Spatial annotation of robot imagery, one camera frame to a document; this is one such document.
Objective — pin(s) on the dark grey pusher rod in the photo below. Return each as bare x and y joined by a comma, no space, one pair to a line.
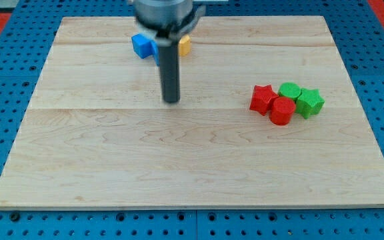
169,68

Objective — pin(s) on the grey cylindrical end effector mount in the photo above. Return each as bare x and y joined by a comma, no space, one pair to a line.
166,21

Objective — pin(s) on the blue triangle block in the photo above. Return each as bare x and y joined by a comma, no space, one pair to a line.
155,52

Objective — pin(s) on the red star block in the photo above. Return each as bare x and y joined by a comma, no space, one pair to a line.
262,99

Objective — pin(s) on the green star block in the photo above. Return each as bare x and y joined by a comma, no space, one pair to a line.
310,102

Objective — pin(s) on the yellow block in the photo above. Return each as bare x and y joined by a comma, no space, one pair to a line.
184,45

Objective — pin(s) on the blue cube block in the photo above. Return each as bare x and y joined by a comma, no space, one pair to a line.
142,46

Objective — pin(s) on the wooden board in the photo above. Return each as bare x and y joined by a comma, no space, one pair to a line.
97,136

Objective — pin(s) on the green cylinder block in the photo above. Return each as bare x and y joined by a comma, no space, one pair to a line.
289,90

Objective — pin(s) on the red cylinder block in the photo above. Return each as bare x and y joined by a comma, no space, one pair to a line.
282,110

